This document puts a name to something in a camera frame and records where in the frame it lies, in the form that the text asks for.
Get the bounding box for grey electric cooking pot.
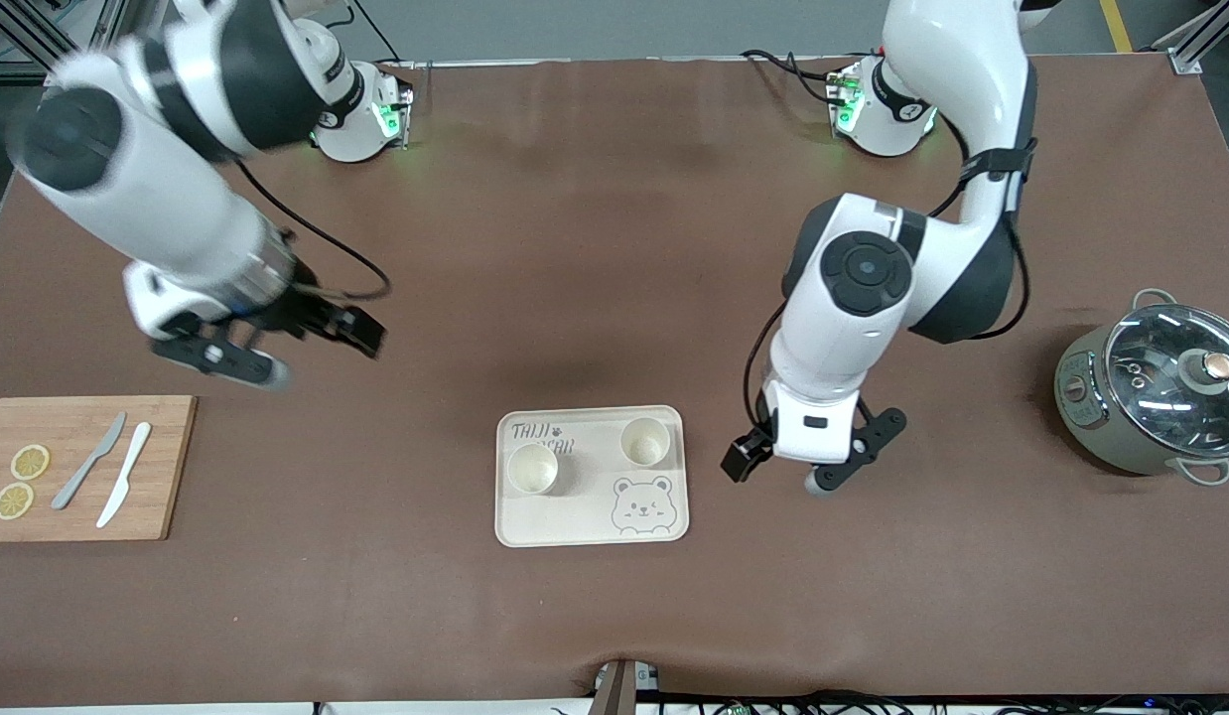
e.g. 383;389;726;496
1054;288;1229;489

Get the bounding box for brown table cover mat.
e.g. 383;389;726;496
0;55;1229;708

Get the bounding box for white plastic knife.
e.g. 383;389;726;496
94;421;154;530

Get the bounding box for grey plastic knife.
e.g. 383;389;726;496
50;411;129;512

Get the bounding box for black base cable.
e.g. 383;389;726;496
350;0;418;67

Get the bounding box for white plastic cup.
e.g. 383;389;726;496
506;443;561;497
619;417;673;470

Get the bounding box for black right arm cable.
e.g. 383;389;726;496
234;159;393;302

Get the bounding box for black base cables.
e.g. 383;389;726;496
741;47;850;106

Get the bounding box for bamboo cutting board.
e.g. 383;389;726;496
0;395;198;543

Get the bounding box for beige bear print tray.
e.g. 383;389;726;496
494;405;691;548

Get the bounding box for glass pot lid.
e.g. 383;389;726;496
1105;302;1229;432

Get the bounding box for aluminium frame profile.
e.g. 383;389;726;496
0;0;171;76
1151;0;1229;76

